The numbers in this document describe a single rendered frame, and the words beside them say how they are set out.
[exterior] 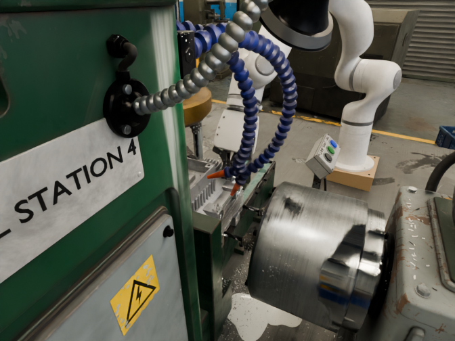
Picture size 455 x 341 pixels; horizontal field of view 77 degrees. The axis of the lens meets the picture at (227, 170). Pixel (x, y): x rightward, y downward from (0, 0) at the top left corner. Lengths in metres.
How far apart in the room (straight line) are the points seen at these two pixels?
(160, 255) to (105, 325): 0.07
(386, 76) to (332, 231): 0.77
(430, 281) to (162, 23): 0.44
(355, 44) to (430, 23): 6.16
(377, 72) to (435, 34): 6.10
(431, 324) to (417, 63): 6.98
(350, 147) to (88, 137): 1.16
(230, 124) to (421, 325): 0.52
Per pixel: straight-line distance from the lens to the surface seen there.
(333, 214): 0.53
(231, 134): 0.70
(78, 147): 0.19
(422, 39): 7.27
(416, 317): 0.47
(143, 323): 0.33
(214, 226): 0.50
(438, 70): 7.37
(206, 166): 0.67
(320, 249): 0.50
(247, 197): 0.95
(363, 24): 1.08
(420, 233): 0.56
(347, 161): 1.31
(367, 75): 1.19
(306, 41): 0.25
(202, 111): 0.49
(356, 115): 1.24
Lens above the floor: 1.48
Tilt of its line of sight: 31 degrees down
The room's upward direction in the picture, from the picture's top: straight up
